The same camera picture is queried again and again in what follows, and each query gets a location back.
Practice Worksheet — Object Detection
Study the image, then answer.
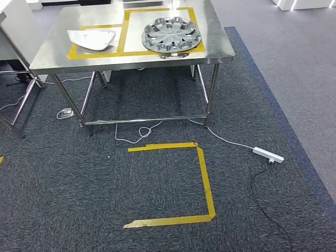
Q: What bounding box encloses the grey plastic wheel cover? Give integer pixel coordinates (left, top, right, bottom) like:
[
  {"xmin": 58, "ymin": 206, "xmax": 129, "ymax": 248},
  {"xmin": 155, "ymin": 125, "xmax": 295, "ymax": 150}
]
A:
[{"xmin": 141, "ymin": 16, "xmax": 202, "ymax": 55}]

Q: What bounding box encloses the steel workbench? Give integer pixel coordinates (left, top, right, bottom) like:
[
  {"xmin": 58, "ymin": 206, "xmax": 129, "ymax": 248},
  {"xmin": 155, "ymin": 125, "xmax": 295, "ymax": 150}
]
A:
[{"xmin": 29, "ymin": 0, "xmax": 236, "ymax": 137}]

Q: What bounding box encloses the white plastic shell part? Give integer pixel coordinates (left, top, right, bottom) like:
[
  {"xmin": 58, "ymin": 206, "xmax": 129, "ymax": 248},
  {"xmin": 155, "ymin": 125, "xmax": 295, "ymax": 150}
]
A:
[{"xmin": 67, "ymin": 29, "xmax": 116, "ymax": 51}]

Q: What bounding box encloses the white power strip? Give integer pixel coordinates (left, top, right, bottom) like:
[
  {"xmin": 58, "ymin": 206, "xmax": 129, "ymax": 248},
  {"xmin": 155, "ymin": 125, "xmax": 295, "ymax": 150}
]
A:
[{"xmin": 252, "ymin": 146, "xmax": 285, "ymax": 164}]

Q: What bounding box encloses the white lit platform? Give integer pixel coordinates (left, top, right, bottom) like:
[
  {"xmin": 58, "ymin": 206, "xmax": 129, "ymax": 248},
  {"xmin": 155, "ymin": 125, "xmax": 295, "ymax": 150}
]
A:
[
  {"xmin": 271, "ymin": 0, "xmax": 336, "ymax": 12},
  {"xmin": 26, "ymin": 0, "xmax": 42, "ymax": 11}
]

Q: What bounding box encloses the white floor cable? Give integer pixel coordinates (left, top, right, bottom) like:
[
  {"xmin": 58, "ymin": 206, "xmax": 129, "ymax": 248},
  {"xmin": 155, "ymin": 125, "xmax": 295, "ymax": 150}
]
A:
[
  {"xmin": 115, "ymin": 120, "xmax": 163, "ymax": 144},
  {"xmin": 0, "ymin": 76, "xmax": 92, "ymax": 113}
]

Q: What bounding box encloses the white power strip cord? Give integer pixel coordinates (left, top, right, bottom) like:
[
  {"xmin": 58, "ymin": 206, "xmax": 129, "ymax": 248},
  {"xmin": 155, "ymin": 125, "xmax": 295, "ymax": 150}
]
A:
[{"xmin": 188, "ymin": 119, "xmax": 254, "ymax": 150}]

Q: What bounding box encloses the black power strip cable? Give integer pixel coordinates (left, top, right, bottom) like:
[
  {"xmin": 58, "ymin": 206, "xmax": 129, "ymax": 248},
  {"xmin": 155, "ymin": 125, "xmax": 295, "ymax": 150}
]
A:
[{"xmin": 251, "ymin": 163, "xmax": 293, "ymax": 252}]

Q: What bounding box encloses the white coiled socket cable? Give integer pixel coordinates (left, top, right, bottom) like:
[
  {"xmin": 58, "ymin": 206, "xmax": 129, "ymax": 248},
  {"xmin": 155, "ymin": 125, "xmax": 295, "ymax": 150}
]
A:
[{"xmin": 57, "ymin": 108, "xmax": 76, "ymax": 121}]

